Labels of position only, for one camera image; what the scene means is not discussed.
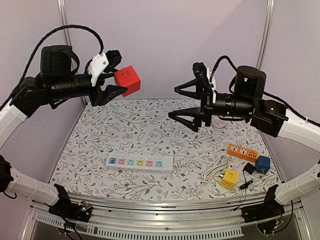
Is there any red cube socket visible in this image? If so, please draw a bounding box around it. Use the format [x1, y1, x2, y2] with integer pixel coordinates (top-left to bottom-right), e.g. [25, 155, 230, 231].
[114, 65, 141, 97]

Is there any pink round power socket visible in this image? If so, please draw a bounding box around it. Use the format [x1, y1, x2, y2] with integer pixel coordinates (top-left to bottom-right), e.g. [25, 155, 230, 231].
[211, 116, 228, 129]

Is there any white multicolour power strip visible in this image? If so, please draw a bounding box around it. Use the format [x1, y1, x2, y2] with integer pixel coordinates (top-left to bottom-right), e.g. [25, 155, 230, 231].
[105, 153, 174, 174]

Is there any yellow cube socket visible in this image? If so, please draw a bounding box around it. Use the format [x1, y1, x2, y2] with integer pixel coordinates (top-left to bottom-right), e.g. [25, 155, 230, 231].
[220, 169, 240, 190]

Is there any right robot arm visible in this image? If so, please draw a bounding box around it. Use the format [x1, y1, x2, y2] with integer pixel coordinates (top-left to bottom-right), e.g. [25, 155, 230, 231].
[168, 62, 320, 222]

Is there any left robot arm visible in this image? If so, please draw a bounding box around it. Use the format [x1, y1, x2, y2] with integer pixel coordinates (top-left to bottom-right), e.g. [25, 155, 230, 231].
[0, 45, 128, 217]

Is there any floral table cloth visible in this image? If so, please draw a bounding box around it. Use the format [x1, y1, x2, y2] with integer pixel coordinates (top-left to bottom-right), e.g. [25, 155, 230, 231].
[50, 99, 282, 202]

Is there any orange USB power strip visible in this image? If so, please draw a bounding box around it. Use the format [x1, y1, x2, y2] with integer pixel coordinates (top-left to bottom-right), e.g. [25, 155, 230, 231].
[227, 144, 259, 163]

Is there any black power adapter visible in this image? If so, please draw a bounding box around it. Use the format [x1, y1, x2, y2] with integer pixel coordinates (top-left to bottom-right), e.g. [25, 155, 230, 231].
[243, 162, 256, 175]

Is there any blue cube socket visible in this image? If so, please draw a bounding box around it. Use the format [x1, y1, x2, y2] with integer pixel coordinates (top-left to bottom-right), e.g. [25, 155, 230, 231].
[255, 155, 271, 175]

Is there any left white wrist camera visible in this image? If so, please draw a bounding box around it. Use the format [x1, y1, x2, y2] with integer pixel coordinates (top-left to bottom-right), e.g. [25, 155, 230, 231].
[87, 52, 109, 87]

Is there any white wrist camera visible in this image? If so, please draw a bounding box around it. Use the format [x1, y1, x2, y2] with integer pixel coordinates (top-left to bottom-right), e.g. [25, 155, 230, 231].
[192, 62, 215, 94]
[87, 52, 109, 87]

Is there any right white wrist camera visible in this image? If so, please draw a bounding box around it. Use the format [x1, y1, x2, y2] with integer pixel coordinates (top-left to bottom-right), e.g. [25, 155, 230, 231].
[192, 62, 215, 94]

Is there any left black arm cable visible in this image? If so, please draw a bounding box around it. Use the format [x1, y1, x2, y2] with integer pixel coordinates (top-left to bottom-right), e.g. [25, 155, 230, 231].
[0, 24, 105, 108]

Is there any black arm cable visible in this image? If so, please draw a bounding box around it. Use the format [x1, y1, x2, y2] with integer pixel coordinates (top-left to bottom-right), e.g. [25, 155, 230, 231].
[0, 24, 105, 108]
[212, 55, 320, 126]

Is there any white coiled cable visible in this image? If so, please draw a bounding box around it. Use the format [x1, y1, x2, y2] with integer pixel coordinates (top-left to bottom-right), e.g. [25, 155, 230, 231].
[201, 154, 232, 183]

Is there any left aluminium frame post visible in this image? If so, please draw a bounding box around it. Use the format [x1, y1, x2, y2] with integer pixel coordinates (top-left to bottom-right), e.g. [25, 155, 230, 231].
[56, 0, 88, 107]

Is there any aluminium frame post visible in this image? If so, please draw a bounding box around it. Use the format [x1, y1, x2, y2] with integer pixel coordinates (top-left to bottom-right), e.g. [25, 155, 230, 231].
[256, 0, 275, 70]
[56, 0, 88, 107]

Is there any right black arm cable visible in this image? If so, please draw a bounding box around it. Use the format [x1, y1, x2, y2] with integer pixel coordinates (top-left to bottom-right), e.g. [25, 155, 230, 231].
[212, 55, 320, 126]

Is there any right aluminium frame post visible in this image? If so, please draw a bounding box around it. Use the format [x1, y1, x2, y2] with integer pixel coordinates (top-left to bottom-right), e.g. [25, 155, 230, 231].
[256, 0, 275, 70]

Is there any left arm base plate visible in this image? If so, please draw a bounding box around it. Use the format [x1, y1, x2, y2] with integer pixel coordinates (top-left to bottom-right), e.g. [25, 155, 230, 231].
[48, 200, 93, 223]

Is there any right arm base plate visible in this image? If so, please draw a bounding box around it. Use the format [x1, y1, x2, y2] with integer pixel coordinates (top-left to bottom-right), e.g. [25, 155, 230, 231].
[241, 203, 285, 223]

